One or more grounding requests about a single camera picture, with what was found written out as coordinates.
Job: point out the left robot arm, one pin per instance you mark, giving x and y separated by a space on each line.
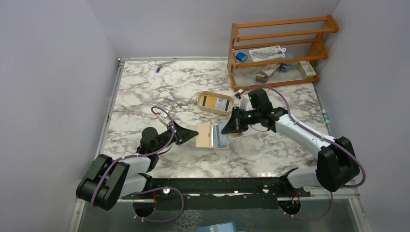
108 180

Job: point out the tan oval tray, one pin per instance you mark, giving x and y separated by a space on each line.
200 98

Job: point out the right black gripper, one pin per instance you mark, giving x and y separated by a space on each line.
235 124

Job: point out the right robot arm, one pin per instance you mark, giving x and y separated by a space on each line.
336 161

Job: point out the blue small box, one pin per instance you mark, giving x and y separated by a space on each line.
241 57

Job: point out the yellow white card in tray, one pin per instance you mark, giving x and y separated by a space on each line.
216 103

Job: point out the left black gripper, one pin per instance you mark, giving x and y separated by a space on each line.
182 135

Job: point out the white packaged item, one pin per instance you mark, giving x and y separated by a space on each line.
267 53

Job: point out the orange wooden rack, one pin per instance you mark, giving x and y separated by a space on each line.
311 33

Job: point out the blue white cup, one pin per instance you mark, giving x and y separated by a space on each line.
286 66

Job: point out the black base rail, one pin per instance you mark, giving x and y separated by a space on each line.
217 193

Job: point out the green white box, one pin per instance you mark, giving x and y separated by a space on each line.
306 69

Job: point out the blue object at bottom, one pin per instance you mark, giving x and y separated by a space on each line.
221 227

